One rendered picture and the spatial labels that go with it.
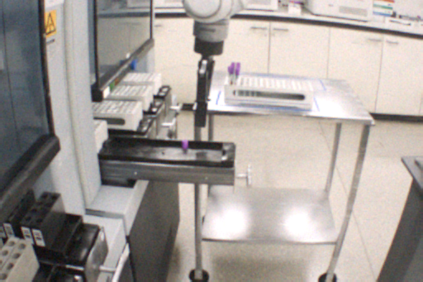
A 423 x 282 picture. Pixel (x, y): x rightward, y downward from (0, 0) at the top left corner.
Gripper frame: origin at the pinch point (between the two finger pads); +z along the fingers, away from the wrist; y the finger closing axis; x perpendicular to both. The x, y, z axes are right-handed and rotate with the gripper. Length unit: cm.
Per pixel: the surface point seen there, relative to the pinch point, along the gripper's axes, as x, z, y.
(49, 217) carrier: -18, 4, 52
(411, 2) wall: 163, -46, -300
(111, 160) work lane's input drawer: -19.2, 9.9, 16.3
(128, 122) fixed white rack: -20.5, 6.3, -0.4
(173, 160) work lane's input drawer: -3.4, 7.6, 13.9
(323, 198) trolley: 52, 54, -59
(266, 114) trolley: 17.1, 4.9, -20.8
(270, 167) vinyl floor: 28, 83, -136
